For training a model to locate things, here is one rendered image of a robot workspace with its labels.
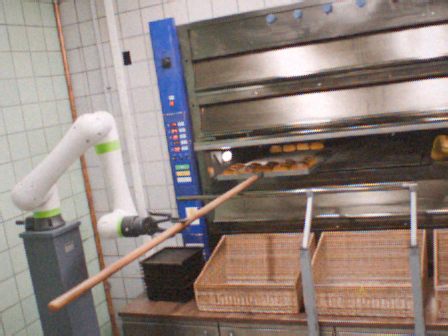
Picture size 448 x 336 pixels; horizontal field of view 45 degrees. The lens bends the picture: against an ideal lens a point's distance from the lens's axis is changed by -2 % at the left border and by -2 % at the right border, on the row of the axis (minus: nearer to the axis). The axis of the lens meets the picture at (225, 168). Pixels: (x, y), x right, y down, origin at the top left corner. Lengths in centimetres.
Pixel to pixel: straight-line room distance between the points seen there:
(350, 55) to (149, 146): 132
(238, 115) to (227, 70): 26
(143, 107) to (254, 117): 72
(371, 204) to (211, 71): 116
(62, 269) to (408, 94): 187
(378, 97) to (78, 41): 188
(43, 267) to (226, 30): 159
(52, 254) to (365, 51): 181
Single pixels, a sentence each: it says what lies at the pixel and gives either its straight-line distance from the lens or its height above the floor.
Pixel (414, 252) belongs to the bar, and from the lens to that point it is 242.
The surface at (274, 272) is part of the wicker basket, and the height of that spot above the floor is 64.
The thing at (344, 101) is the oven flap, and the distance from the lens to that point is 294.
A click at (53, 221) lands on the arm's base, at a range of 256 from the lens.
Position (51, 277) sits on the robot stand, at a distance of 259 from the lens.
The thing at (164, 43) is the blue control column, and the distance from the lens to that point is 324.
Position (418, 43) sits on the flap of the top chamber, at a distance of 288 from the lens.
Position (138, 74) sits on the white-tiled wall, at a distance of 337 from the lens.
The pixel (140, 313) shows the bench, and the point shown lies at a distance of 308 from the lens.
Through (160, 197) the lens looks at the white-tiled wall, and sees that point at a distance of 342.
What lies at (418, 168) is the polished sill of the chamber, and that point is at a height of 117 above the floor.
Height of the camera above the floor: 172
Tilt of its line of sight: 9 degrees down
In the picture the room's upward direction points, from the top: 8 degrees counter-clockwise
